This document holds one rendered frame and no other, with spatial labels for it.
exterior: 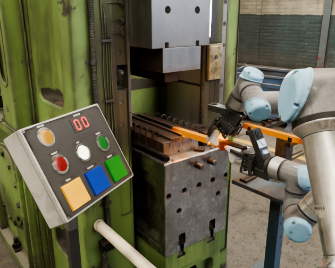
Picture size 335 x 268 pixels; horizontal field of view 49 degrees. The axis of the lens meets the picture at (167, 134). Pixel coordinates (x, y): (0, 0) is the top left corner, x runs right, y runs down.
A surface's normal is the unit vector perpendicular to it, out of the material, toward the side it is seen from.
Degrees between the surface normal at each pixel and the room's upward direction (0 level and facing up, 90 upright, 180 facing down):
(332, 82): 48
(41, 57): 90
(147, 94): 90
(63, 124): 60
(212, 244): 90
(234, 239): 0
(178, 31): 90
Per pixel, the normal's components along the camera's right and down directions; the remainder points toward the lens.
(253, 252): 0.00, -0.95
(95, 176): 0.77, -0.35
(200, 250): 0.62, 0.25
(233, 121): -0.79, 0.20
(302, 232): -0.28, 0.30
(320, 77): 0.07, -0.55
